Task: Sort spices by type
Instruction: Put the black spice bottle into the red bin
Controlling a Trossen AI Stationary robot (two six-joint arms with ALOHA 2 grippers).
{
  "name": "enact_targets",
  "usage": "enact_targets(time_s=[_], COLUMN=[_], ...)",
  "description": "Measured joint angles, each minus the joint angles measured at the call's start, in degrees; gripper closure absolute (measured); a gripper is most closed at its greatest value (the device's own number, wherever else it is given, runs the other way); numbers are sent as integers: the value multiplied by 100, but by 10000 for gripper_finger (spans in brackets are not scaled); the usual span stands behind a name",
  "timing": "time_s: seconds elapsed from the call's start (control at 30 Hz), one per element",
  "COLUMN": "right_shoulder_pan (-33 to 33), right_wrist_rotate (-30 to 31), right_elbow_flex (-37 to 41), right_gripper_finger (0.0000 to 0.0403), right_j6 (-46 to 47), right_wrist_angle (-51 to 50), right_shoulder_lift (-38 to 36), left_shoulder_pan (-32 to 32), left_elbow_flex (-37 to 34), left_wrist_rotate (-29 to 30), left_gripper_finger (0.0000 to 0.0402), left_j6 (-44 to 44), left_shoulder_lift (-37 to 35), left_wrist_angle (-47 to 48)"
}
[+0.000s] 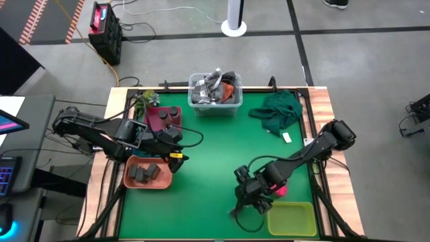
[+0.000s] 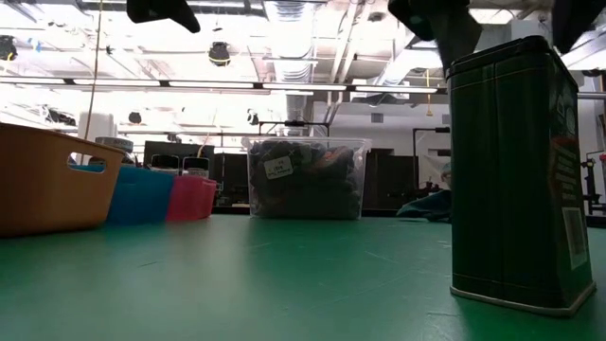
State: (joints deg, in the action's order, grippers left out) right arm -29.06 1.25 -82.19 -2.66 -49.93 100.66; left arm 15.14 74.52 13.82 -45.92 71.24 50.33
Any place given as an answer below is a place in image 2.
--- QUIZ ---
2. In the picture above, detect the black-lid glass spice jar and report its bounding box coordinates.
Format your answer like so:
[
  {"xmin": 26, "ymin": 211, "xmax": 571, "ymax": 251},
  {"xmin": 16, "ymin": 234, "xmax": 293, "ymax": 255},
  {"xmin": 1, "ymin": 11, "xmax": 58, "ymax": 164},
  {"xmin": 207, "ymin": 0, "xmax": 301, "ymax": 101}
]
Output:
[
  {"xmin": 150, "ymin": 153, "xmax": 181, "ymax": 176},
  {"xmin": 182, "ymin": 155, "xmax": 210, "ymax": 179}
]

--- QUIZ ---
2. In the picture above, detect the dark green spice tin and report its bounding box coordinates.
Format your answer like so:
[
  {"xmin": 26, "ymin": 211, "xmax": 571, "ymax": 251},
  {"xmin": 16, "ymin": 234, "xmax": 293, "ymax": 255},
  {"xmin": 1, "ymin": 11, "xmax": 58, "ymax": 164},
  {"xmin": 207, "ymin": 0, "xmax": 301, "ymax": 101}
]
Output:
[{"xmin": 445, "ymin": 35, "xmax": 597, "ymax": 317}]

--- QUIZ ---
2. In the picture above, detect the black ceiling fixture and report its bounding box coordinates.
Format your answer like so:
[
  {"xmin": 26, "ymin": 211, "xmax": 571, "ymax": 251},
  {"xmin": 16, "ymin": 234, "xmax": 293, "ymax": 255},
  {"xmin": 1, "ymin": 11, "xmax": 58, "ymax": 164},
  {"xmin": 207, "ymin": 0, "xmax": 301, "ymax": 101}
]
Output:
[{"xmin": 207, "ymin": 41, "xmax": 232, "ymax": 67}]

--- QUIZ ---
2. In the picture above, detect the orange cloth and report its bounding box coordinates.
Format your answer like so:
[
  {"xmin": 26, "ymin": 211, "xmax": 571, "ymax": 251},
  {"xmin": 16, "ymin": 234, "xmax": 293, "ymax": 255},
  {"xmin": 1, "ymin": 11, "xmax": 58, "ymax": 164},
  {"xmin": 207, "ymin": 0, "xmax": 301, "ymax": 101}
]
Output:
[{"xmin": 321, "ymin": 147, "xmax": 356, "ymax": 168}]

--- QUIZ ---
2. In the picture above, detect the black equipment stand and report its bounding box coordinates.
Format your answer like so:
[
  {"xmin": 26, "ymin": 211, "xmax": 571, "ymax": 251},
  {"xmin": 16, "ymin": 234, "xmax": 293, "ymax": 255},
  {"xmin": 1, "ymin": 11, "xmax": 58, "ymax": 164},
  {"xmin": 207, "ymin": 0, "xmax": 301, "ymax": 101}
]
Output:
[{"xmin": 580, "ymin": 151, "xmax": 606, "ymax": 215}]

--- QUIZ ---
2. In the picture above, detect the dark green cloth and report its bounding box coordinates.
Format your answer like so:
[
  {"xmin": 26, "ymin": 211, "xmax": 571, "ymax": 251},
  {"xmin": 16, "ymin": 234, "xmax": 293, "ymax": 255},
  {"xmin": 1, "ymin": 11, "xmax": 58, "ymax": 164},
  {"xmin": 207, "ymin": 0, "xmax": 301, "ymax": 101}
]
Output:
[{"xmin": 396, "ymin": 188, "xmax": 454, "ymax": 223}]

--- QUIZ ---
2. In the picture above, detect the blue plastic bin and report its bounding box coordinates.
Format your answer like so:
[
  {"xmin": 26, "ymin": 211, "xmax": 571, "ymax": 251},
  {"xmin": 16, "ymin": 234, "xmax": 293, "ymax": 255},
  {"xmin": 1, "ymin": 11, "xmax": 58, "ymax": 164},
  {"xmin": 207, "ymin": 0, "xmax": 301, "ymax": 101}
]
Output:
[{"xmin": 70, "ymin": 163, "xmax": 176, "ymax": 226}]

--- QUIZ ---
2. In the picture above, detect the pink plastic bin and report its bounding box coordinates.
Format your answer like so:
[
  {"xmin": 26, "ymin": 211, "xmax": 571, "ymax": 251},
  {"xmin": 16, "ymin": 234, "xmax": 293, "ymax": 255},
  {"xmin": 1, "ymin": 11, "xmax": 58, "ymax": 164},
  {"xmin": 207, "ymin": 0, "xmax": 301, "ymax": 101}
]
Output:
[{"xmin": 165, "ymin": 174, "xmax": 219, "ymax": 223}]

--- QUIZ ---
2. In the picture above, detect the orange plastic bin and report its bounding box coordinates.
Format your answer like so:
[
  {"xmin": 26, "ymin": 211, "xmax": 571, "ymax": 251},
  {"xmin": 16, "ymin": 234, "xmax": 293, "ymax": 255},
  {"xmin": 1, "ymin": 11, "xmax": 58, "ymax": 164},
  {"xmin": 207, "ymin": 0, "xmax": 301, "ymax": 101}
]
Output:
[{"xmin": 0, "ymin": 121, "xmax": 127, "ymax": 238}]

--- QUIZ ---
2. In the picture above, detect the clear plastic storage box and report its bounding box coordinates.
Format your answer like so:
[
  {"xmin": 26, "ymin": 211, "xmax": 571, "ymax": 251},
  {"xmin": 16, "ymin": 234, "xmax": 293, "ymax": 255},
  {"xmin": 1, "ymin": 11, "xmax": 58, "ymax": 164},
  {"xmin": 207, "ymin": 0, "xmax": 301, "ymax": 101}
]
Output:
[{"xmin": 241, "ymin": 135, "xmax": 373, "ymax": 222}]

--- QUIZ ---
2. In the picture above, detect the green table mat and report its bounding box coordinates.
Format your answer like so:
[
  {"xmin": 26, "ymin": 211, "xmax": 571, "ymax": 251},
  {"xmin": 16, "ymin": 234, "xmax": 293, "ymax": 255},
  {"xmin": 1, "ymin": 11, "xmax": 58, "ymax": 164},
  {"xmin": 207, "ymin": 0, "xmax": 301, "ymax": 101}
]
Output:
[{"xmin": 0, "ymin": 215, "xmax": 606, "ymax": 341}]

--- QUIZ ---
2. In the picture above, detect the yellow cable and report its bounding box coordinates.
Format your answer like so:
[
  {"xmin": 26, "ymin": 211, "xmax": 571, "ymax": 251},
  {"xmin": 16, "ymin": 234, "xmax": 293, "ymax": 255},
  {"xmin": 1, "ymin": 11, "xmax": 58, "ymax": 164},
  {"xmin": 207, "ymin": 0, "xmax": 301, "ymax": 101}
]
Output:
[{"xmin": 83, "ymin": 0, "xmax": 104, "ymax": 139}]

